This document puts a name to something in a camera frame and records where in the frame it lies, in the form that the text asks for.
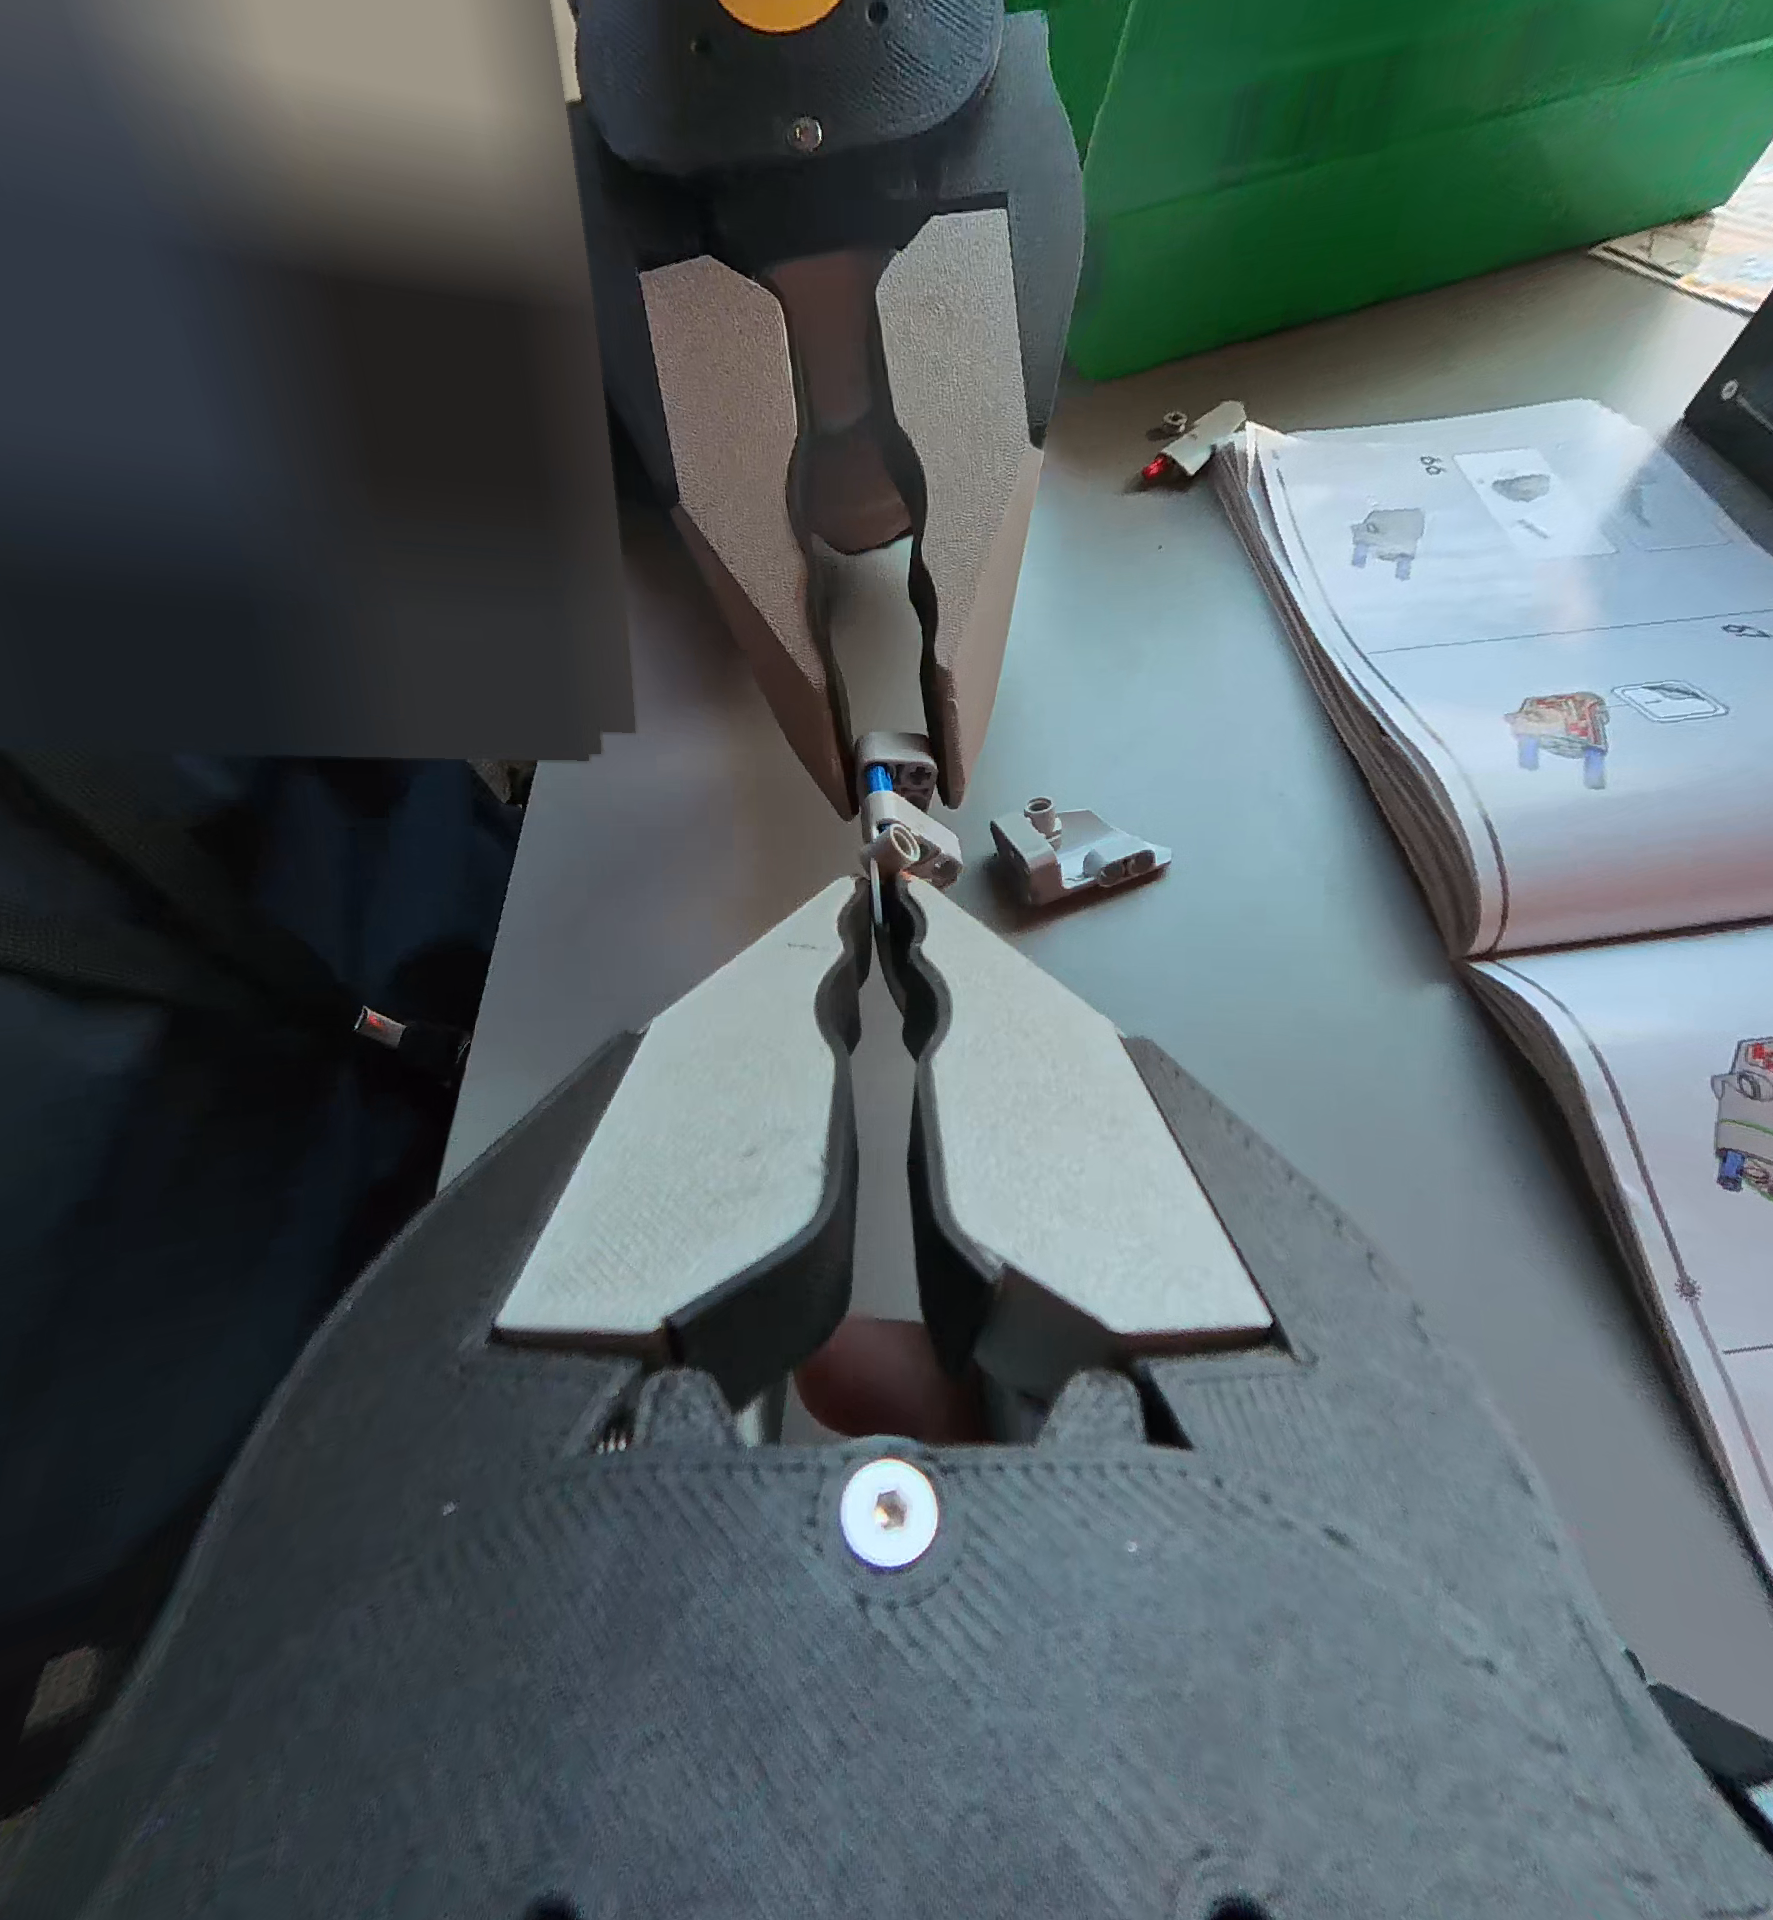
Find person in dark clothing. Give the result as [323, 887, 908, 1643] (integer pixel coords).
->
[0, 740, 536, 1801]

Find grey lego panel piece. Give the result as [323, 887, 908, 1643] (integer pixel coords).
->
[989, 798, 1176, 910]

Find grey lego beam blue pins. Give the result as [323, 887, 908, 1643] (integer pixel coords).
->
[853, 727, 945, 819]

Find lego instruction booklet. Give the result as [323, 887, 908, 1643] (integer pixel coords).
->
[1214, 396, 1773, 1727]

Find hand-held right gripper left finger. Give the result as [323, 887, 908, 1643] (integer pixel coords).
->
[493, 873, 870, 1415]

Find grey lego connector piece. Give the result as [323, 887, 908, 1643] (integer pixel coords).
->
[859, 816, 966, 940]

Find printed paper sheet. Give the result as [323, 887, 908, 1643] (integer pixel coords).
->
[1588, 164, 1773, 321]

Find green plastic bin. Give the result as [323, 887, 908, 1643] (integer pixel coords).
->
[1058, 0, 1773, 385]

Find grey lego piece red pin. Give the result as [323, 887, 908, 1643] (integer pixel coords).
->
[1137, 397, 1254, 489]

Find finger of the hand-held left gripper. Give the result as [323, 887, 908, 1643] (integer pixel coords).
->
[874, 203, 1054, 812]
[640, 251, 870, 823]

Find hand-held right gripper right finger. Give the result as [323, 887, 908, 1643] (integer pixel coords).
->
[882, 881, 1278, 1444]

